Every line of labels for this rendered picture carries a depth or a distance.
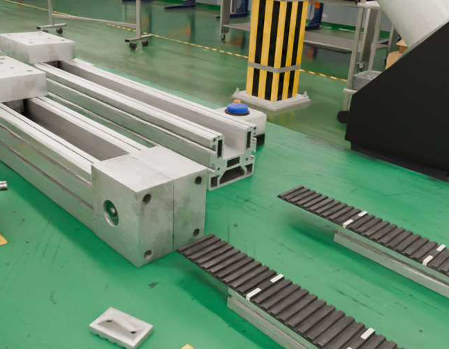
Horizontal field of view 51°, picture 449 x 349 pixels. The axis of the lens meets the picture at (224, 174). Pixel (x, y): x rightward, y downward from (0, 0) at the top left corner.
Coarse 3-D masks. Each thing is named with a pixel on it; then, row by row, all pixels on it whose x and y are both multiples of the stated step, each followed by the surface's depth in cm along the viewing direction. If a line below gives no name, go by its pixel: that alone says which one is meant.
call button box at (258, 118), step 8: (224, 112) 87; (248, 112) 87; (256, 112) 88; (248, 120) 84; (256, 120) 86; (264, 120) 88; (264, 128) 88; (256, 136) 88; (264, 136) 89; (256, 144) 88
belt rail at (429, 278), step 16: (336, 224) 59; (336, 240) 60; (352, 240) 59; (368, 240) 56; (368, 256) 57; (384, 256) 55; (400, 256) 54; (400, 272) 54; (416, 272) 53; (432, 272) 51; (432, 288) 52; (448, 288) 51
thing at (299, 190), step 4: (292, 188) 66; (296, 188) 66; (300, 188) 66; (304, 188) 66; (308, 188) 66; (288, 192) 65; (292, 192) 65; (296, 192) 65; (300, 192) 65; (304, 192) 65; (280, 196) 64; (284, 196) 64; (288, 196) 63; (292, 196) 64; (296, 196) 64; (284, 200) 63; (288, 200) 63
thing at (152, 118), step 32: (32, 64) 103; (64, 64) 108; (64, 96) 96; (96, 96) 87; (128, 96) 93; (160, 96) 86; (128, 128) 82; (160, 128) 77; (192, 128) 70; (224, 128) 75; (256, 128) 74; (192, 160) 73; (224, 160) 71
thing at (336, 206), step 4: (328, 204) 62; (332, 204) 62; (336, 204) 62; (340, 204) 62; (344, 204) 62; (324, 208) 61; (328, 208) 61; (332, 208) 61; (336, 208) 61; (340, 208) 61; (316, 212) 60; (320, 212) 60; (324, 212) 60; (328, 212) 60; (332, 212) 60; (336, 212) 60; (320, 216) 60; (324, 216) 59; (328, 216) 59
